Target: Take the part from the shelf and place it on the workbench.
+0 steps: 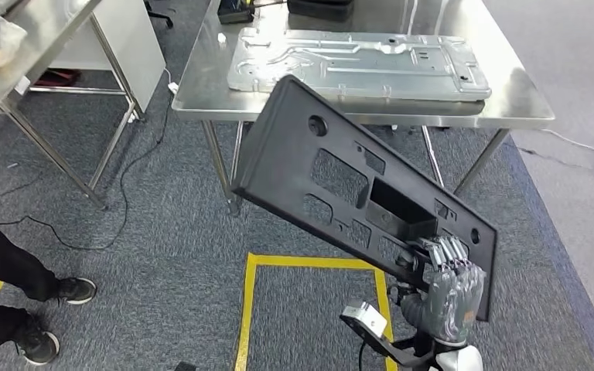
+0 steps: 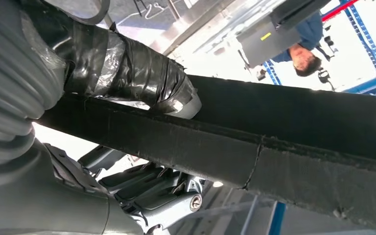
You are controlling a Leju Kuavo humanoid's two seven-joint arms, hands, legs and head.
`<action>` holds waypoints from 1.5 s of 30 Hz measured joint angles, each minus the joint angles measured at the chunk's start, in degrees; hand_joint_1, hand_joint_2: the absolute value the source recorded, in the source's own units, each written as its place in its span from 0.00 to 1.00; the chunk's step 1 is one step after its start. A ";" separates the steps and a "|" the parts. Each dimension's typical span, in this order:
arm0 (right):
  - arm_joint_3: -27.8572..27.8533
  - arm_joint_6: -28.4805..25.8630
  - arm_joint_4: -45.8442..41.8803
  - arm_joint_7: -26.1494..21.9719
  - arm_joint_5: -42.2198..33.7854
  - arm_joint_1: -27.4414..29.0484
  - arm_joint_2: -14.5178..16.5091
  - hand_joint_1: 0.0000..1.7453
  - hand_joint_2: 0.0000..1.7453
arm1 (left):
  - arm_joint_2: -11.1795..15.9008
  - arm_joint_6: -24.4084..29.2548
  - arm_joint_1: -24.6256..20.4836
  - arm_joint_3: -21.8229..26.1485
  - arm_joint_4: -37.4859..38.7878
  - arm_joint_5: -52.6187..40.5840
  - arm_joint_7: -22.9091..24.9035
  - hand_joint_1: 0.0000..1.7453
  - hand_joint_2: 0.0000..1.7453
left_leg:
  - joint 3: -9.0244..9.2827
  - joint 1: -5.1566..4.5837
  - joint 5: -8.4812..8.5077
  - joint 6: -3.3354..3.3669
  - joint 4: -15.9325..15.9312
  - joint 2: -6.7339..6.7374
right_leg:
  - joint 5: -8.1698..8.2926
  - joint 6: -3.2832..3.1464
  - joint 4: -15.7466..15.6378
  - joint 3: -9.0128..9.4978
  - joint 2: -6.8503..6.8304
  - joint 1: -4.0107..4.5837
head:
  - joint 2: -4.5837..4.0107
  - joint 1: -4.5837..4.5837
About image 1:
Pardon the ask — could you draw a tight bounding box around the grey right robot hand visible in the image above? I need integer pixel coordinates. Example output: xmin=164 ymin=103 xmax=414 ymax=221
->
xmin=397 ymin=235 xmax=487 ymax=344

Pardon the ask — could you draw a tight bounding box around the black plastic panel part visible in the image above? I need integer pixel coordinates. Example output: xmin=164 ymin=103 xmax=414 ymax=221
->
xmin=231 ymin=75 xmax=499 ymax=322

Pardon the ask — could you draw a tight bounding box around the stainless steel workbench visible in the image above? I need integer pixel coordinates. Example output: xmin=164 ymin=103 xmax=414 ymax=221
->
xmin=172 ymin=0 xmax=556 ymax=216

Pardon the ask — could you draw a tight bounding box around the person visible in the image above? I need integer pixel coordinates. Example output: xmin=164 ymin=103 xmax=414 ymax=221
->
xmin=0 ymin=158 xmax=97 ymax=366

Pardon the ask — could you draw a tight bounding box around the red object under table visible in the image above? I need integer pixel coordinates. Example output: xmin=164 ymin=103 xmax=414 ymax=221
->
xmin=36 ymin=69 xmax=82 ymax=87

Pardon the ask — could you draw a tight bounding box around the stainless steel side table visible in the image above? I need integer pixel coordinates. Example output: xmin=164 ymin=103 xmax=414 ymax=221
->
xmin=0 ymin=0 xmax=147 ymax=211

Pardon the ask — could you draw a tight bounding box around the white cabinet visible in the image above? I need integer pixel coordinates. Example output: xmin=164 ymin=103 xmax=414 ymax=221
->
xmin=48 ymin=0 xmax=167 ymax=114

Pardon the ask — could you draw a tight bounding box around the black chair base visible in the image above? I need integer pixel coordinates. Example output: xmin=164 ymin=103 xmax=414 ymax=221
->
xmin=145 ymin=0 xmax=174 ymax=29

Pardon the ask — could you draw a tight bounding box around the silver stamped metal sheet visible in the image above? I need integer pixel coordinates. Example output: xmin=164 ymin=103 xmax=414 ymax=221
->
xmin=227 ymin=26 xmax=493 ymax=102

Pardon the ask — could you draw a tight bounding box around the small black box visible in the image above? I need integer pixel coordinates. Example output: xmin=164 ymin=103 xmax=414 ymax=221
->
xmin=217 ymin=0 xmax=255 ymax=25

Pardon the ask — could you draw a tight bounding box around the black tray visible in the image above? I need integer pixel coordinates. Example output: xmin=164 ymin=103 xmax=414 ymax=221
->
xmin=286 ymin=0 xmax=354 ymax=22

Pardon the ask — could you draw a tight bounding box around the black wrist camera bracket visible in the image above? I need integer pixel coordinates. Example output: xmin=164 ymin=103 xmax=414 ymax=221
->
xmin=339 ymin=313 xmax=434 ymax=369

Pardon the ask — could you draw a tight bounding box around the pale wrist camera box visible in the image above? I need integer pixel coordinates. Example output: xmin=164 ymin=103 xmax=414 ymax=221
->
xmin=341 ymin=300 xmax=387 ymax=339

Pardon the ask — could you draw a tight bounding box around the long black floor cable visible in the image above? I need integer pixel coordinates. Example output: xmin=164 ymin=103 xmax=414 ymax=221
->
xmin=0 ymin=94 xmax=172 ymax=252

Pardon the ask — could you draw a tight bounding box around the thin black floor cable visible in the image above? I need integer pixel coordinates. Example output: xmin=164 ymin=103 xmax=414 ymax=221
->
xmin=517 ymin=147 xmax=594 ymax=172

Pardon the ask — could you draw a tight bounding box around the white floor cable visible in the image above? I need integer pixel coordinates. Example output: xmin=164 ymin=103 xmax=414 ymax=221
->
xmin=540 ymin=128 xmax=594 ymax=155

